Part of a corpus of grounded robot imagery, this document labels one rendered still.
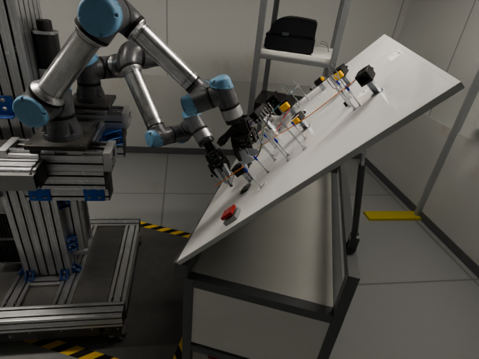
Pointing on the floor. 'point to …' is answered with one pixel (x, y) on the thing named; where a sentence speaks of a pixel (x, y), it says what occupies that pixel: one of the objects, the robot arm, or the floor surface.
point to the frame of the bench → (211, 284)
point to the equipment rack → (320, 54)
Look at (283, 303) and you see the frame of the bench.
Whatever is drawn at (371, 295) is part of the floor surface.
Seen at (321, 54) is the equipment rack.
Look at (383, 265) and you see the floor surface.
